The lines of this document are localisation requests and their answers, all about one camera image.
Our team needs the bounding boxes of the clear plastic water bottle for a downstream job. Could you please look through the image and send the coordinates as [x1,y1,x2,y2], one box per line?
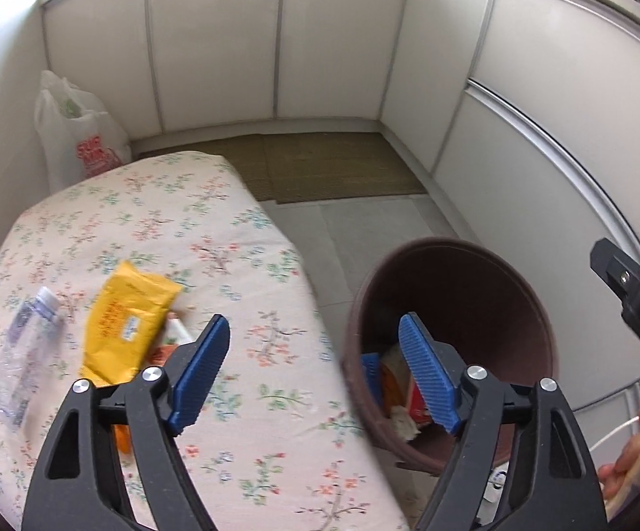
[0,286,63,431]

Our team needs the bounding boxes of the yellow snack packet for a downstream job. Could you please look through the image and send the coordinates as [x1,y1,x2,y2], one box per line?
[80,262,182,387]

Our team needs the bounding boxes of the white paper tissue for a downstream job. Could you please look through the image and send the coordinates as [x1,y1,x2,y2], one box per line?
[389,405,420,443]

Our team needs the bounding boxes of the dark brown trash bin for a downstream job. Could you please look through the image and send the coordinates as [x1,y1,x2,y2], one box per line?
[342,237,558,476]

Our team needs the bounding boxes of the white kitchen cabinets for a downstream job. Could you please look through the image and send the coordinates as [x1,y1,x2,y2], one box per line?
[37,0,640,454]

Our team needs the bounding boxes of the right hand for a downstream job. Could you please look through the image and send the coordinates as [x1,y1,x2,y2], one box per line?
[597,411,640,519]

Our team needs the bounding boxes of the white power strip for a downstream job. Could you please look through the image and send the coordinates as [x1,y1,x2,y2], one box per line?
[477,463,509,525]

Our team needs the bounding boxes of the orange carrot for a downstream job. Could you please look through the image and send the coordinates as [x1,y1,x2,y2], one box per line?
[114,424,131,455]

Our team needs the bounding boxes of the white pecan snack packet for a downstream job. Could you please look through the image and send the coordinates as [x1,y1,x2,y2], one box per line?
[147,311,195,367]

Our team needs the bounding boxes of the red snack wrapper in bin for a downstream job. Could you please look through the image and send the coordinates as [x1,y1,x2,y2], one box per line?
[380,344,433,428]

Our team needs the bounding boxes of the floral tablecloth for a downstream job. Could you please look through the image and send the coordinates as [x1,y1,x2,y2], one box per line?
[0,151,406,530]

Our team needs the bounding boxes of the white plastic shopping bag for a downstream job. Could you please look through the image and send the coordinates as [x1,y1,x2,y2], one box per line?
[35,69,131,193]

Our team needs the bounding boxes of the olive green floor mat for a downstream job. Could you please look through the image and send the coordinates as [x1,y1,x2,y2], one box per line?
[140,133,426,204]

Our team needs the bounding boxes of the white cable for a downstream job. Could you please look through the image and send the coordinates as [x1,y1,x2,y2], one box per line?
[589,396,640,454]

